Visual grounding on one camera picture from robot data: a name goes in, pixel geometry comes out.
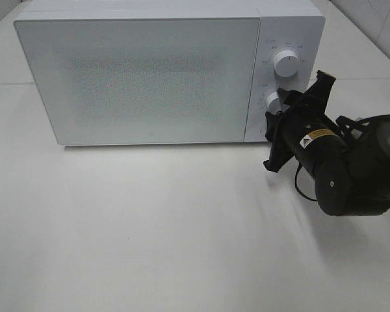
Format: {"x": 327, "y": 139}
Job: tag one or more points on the upper white power knob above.
{"x": 286, "y": 62}

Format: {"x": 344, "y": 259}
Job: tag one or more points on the white timer knob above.
{"x": 272, "y": 103}

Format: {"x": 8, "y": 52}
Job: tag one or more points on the white microwave oven body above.
{"x": 297, "y": 25}

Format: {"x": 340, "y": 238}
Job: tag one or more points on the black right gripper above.
{"x": 305, "y": 132}

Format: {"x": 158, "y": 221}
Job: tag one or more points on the white microwave door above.
{"x": 110, "y": 82}

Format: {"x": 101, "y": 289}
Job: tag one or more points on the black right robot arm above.
{"x": 349, "y": 160}

